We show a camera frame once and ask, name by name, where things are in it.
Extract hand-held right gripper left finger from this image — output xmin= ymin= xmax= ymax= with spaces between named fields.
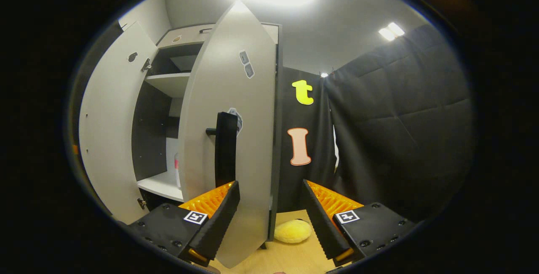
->
xmin=126 ymin=181 xmax=240 ymax=266

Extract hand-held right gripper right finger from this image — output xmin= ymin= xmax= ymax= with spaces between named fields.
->
xmin=302 ymin=179 xmax=417 ymax=267

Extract black door handle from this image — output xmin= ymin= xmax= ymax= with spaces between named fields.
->
xmin=205 ymin=112 xmax=239 ymax=188

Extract grey cabinet door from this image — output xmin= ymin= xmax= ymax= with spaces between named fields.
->
xmin=178 ymin=0 xmax=278 ymax=269
xmin=78 ymin=21 xmax=159 ymax=225

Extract yellow plush toy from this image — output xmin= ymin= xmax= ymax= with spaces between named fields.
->
xmin=274 ymin=218 xmax=313 ymax=244

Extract grey cabinet shelf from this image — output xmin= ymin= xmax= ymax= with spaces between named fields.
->
xmin=144 ymin=72 xmax=192 ymax=98
xmin=137 ymin=171 xmax=184 ymax=202

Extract grey cabinet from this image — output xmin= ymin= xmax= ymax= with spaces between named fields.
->
xmin=131 ymin=22 xmax=283 ymax=241

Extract black backdrop cloth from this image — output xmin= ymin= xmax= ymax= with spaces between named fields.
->
xmin=276 ymin=24 xmax=476 ymax=224

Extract grey cabinet drawer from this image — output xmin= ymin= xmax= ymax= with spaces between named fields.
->
xmin=157 ymin=24 xmax=279 ymax=49

